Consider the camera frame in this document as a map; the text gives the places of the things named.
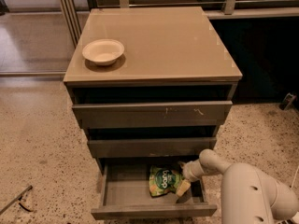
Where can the top grey drawer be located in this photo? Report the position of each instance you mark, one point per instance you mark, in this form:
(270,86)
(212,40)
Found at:
(152,114)

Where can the green rice chip bag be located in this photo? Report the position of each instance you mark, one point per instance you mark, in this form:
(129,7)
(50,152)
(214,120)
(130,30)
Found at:
(163,180)

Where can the metal bar on floor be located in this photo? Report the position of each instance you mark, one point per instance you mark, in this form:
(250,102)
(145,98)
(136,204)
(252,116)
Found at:
(18,200)

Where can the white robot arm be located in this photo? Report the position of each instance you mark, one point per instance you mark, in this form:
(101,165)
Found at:
(248,195)

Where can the white paper bowl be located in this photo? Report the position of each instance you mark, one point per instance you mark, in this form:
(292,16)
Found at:
(103,52)

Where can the small grey floor bracket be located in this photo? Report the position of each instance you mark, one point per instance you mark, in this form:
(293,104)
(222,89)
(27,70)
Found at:
(288,100)

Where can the sliding door frame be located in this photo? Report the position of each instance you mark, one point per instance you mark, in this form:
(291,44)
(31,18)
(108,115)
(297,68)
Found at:
(71,18)

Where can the middle grey drawer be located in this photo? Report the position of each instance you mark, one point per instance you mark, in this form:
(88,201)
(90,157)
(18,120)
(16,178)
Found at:
(150,147)

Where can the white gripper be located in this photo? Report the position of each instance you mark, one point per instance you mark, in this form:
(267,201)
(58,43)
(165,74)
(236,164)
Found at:
(189,173)

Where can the grey drawer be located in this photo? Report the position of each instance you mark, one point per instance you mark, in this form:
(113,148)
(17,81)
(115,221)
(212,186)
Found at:
(150,147)
(125,192)
(152,114)

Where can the grey drawer cabinet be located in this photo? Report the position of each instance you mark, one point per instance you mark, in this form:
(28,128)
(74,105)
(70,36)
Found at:
(171,54)

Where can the bottom grey drawer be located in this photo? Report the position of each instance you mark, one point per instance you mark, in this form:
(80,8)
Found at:
(125,192)

